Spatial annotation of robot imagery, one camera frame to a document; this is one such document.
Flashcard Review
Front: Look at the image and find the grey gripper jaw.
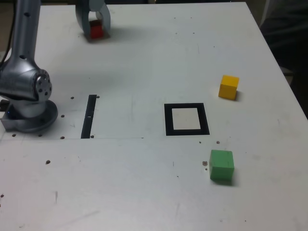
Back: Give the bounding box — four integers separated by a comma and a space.
89, 0, 111, 37
76, 0, 92, 37

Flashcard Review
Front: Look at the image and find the person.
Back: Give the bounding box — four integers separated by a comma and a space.
258, 0, 308, 72

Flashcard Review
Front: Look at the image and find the green cube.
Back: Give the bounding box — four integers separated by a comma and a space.
208, 149, 235, 181

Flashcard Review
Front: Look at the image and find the yellow cube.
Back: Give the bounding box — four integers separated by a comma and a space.
218, 75, 240, 100

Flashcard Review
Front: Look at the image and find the red cube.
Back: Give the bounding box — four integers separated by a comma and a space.
89, 20, 104, 39

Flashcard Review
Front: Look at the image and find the black tape square outline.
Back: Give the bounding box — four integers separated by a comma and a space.
164, 103, 210, 136

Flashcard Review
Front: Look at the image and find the black tape strip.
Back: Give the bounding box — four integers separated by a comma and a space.
80, 94, 97, 140

